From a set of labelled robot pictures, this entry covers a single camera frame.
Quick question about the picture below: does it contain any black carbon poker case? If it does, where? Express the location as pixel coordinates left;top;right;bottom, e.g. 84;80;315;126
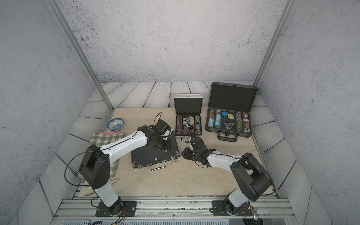
131;132;180;169

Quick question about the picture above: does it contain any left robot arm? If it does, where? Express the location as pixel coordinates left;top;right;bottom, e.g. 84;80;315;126
78;119;172;208

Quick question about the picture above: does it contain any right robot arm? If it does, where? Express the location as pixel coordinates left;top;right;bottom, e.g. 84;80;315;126
181;136;273;215

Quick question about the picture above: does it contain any small silver poker case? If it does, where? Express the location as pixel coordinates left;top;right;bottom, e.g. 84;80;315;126
174;94;203;143

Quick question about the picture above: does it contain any large black poker case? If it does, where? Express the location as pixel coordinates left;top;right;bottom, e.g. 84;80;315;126
205;82;257;143

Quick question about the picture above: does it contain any triangular all-in button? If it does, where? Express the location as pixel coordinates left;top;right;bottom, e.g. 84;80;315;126
224;122;234;130

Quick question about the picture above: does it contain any blue floral ceramic bowl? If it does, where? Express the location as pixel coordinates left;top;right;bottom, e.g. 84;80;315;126
107;118;124;132

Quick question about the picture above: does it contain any pink cutting board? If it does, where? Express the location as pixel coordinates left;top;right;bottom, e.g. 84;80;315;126
96;131;123;135

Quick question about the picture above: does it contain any blue small blind button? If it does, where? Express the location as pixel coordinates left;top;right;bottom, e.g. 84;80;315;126
222;111;229;117

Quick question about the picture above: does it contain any green checked cloth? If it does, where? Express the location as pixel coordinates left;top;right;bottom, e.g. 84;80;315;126
77;131;127;181

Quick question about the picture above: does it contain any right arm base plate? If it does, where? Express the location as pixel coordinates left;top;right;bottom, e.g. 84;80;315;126
209;200;253;218

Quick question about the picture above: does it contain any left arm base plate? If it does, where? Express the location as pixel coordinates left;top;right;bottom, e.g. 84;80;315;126
95;200;137;218

